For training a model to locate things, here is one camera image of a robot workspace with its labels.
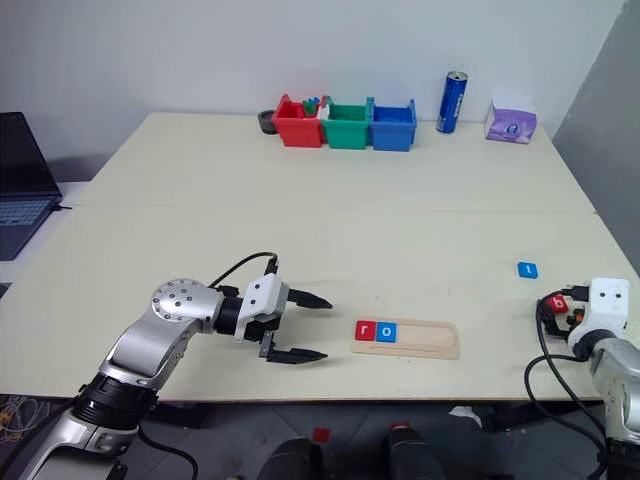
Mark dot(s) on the blue and green toy bricks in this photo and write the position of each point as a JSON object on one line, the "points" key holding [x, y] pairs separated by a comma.
{"points": [[311, 105]]}

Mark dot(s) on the white crumpled paper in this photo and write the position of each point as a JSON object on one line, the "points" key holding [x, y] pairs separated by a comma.
{"points": [[465, 416]]}

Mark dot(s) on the purple tissue box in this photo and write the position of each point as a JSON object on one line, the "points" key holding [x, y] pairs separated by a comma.
{"points": [[510, 127]]}

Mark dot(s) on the dark laptop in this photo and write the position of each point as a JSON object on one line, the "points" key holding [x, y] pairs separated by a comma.
{"points": [[20, 160]]}

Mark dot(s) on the red letter block b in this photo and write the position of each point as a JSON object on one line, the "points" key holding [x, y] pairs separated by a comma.
{"points": [[559, 304]]}

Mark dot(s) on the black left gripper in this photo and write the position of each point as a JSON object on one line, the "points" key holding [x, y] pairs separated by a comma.
{"points": [[289, 300]]}

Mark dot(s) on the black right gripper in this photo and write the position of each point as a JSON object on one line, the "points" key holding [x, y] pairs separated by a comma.
{"points": [[577, 322]]}

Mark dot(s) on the dark rounded shape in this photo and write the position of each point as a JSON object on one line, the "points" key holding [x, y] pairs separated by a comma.
{"points": [[410, 455], [290, 460]]}

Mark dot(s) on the blue letter block o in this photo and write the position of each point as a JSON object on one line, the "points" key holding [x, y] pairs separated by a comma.
{"points": [[386, 332]]}

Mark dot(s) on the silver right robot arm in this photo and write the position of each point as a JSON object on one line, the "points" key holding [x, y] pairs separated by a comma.
{"points": [[615, 370]]}

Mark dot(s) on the blue plastic bin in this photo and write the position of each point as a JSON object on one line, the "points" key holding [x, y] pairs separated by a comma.
{"points": [[392, 135]]}

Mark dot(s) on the tall blue drink can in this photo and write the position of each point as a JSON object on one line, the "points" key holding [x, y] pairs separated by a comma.
{"points": [[451, 105]]}

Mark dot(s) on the white toy piece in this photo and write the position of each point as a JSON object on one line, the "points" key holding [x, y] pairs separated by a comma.
{"points": [[324, 111]]}

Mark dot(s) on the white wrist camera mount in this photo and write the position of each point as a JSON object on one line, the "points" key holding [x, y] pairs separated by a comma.
{"points": [[262, 300], [607, 312]]}

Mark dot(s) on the blue letter block t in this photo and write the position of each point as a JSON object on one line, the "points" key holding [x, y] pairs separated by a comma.
{"points": [[528, 270]]}

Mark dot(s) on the red plastic bin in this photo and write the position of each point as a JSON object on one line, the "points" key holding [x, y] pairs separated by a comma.
{"points": [[297, 132]]}

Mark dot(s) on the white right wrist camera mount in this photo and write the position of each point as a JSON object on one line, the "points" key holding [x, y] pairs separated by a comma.
{"points": [[607, 312]]}

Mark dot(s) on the red letter block r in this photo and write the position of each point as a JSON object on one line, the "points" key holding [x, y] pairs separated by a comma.
{"points": [[364, 330]]}

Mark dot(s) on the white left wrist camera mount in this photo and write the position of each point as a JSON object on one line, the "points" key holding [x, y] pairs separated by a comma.
{"points": [[262, 300]]}

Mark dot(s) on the red floor tape square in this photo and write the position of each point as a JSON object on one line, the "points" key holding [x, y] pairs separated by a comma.
{"points": [[321, 434]]}

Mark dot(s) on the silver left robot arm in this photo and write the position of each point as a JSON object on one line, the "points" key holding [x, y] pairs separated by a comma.
{"points": [[170, 340]]}

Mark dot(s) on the green plastic bin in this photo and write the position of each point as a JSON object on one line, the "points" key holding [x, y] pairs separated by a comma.
{"points": [[347, 134]]}

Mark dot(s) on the wooden letter tray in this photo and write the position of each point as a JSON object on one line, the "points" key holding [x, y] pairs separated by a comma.
{"points": [[425, 342]]}

